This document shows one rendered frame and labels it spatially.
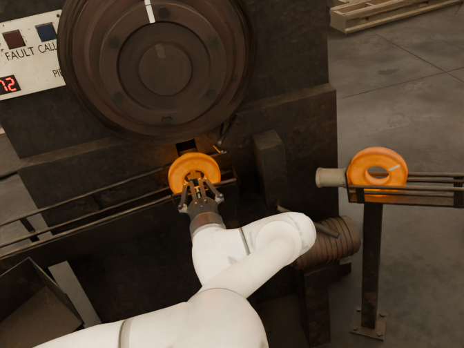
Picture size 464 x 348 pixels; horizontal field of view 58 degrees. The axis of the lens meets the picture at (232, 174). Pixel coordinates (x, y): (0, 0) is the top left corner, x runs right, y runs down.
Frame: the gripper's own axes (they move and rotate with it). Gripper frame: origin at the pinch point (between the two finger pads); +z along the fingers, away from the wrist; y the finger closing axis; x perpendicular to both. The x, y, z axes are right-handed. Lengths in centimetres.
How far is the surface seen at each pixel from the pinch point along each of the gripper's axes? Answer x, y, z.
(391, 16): -95, 228, 283
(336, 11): -85, 178, 300
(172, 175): 2.7, -5.8, -0.9
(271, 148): 5.0, 23.2, -3.2
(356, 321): -72, 45, -20
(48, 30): 45, -25, 14
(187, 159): 6.6, -0.6, -0.4
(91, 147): 11.9, -26.4, 9.5
